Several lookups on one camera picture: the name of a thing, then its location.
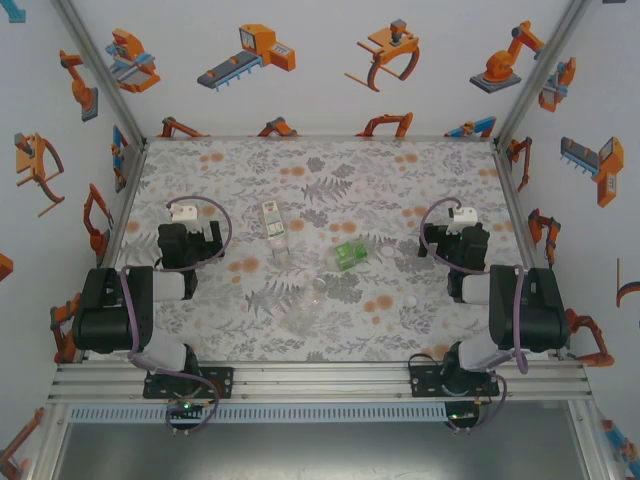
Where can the white bottle cap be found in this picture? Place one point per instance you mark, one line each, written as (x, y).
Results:
(388, 251)

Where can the slim bottle white green label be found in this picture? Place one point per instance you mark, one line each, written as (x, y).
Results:
(272, 225)

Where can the green label soda water bottle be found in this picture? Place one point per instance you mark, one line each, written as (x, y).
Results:
(350, 255)

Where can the clear unlabelled plastic bottle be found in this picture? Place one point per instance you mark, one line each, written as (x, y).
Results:
(305, 315)

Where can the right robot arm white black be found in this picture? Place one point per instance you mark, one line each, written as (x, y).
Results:
(535, 310)

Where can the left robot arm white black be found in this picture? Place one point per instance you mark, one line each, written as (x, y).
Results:
(110, 320)

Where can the floral table mat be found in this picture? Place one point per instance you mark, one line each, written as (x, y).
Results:
(225, 165)

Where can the circuit board with green light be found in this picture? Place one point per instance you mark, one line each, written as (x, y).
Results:
(457, 415)
(186, 407)

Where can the grey metal panel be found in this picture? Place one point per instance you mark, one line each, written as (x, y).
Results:
(320, 455)

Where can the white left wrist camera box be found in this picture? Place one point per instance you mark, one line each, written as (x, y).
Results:
(184, 214)

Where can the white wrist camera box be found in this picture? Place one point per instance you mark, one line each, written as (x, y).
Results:
(464, 219)
(184, 214)

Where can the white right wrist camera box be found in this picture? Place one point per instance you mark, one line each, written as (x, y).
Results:
(464, 219)

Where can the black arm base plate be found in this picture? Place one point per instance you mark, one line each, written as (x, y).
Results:
(420, 382)
(226, 382)

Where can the wide aluminium frame beam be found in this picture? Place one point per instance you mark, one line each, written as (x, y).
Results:
(325, 380)

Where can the aluminium frame post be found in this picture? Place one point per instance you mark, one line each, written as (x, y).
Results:
(540, 70)
(592, 450)
(47, 450)
(102, 70)

